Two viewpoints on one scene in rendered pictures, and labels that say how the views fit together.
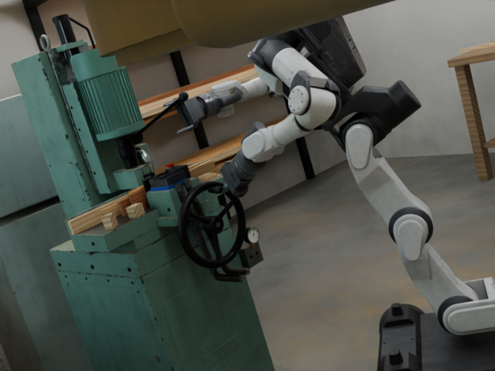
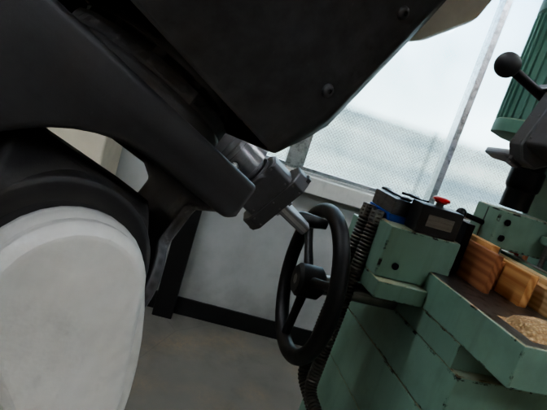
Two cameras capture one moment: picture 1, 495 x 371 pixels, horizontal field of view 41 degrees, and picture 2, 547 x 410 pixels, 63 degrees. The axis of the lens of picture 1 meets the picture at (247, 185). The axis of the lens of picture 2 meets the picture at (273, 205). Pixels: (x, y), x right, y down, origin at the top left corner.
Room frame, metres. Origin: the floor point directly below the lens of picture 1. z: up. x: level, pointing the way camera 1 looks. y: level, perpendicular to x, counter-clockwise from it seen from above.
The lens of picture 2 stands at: (2.42, -0.57, 1.07)
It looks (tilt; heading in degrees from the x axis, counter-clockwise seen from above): 11 degrees down; 119
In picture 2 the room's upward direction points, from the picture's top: 18 degrees clockwise
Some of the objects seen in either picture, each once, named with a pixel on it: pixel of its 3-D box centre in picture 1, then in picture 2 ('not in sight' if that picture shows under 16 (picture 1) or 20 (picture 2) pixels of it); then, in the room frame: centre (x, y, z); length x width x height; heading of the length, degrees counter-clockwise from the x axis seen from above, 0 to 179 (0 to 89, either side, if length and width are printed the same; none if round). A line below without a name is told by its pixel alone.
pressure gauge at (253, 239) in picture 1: (250, 237); not in sight; (2.42, 0.04, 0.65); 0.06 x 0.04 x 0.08; 133
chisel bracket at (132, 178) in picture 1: (134, 179); (511, 234); (2.41, 0.39, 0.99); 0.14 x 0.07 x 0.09; 43
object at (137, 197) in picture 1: (157, 192); (453, 250); (2.33, 0.31, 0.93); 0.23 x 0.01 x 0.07; 133
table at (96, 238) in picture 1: (164, 209); (430, 277); (2.32, 0.31, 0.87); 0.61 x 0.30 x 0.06; 133
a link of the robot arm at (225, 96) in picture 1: (221, 103); not in sight; (2.51, 0.01, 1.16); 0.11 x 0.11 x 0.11; 43
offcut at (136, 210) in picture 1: (135, 210); not in sight; (2.20, 0.39, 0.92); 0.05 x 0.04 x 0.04; 139
